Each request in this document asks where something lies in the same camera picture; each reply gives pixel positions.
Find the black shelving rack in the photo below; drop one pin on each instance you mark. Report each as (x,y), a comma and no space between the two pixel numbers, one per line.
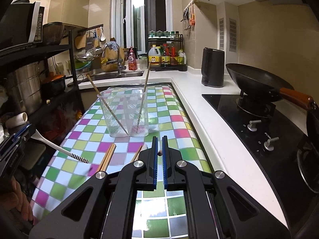
(42,119)

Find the chrome sink faucet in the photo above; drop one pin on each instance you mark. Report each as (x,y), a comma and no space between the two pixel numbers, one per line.
(114,57)

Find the wooden cutting board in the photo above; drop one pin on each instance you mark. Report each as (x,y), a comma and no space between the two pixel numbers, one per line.
(113,56)

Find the checkered plastic table cover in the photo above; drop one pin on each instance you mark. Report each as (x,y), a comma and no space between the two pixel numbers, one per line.
(158,214)

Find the orange lidded black pot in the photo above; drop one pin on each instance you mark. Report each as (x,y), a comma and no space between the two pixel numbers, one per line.
(53,85)

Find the wooden chopstick one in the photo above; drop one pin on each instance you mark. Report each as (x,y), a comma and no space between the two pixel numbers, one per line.
(105,103)

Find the microwave oven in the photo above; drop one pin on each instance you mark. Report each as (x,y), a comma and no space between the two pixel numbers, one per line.
(22,23)

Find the black wok orange handle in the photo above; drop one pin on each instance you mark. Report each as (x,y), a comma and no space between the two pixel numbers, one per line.
(267,86)

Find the wooden chopstick three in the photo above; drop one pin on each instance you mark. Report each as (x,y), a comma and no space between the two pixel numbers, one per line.
(108,157)

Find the steel kitchen sink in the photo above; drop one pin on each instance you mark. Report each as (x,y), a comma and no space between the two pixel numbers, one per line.
(115,75)

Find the wooden chopstick seven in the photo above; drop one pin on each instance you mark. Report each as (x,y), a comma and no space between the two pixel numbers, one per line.
(143,95)

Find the large steel stock pot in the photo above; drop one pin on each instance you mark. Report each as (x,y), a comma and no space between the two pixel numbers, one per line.
(24,87)

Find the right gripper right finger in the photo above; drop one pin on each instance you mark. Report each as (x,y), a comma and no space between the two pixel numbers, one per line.
(216,206)

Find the dark bowl on shelf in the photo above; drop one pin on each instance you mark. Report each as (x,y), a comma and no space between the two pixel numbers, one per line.
(52,33)

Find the white striped-handle spoon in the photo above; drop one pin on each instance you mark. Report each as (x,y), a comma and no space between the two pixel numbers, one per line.
(39,137)

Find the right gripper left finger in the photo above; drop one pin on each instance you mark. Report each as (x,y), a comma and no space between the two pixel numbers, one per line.
(104,206)

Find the yellow cooking oil jug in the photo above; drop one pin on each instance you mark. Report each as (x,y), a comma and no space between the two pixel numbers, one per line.
(154,56)

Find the white paper roll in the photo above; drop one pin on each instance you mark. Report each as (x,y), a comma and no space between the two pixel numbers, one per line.
(17,120)

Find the black condiment rack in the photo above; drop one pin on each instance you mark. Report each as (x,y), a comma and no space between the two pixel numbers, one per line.
(170,44)

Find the black electric kettle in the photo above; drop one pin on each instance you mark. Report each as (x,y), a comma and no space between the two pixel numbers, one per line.
(212,69)

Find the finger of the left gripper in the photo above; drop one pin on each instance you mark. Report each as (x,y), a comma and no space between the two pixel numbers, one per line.
(11,145)
(22,131)

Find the hanging utensils on hooks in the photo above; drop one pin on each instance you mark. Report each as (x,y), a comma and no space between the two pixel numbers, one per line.
(188,19)

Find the wooden chopstick two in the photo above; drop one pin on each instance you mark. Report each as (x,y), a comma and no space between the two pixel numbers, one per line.
(98,169)

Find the clear plastic utensil holder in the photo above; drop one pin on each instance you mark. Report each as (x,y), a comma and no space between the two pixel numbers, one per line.
(125,102)

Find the red dish soap bottle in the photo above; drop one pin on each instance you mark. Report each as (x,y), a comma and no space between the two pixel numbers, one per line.
(132,60)

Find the glass jar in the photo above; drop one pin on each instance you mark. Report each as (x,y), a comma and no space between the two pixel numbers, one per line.
(143,61)

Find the person's left hand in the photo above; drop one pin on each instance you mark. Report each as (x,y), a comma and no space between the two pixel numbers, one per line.
(13,197)

